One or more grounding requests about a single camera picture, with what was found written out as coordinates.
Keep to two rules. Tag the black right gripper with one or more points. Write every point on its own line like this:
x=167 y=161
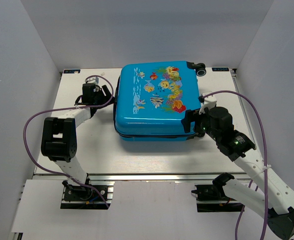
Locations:
x=191 y=116

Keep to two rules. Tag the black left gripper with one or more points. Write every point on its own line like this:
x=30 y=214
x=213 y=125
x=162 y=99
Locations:
x=109 y=99

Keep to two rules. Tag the blue hard-shell suitcase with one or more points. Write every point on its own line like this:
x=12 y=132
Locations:
x=151 y=100

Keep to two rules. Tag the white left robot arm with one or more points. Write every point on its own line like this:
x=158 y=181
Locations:
x=59 y=136

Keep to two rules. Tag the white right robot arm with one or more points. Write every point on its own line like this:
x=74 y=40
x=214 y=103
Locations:
x=276 y=202

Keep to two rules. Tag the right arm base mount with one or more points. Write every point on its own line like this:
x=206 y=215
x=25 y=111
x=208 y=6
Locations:
x=210 y=200

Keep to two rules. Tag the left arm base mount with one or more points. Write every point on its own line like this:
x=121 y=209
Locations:
x=84 y=198

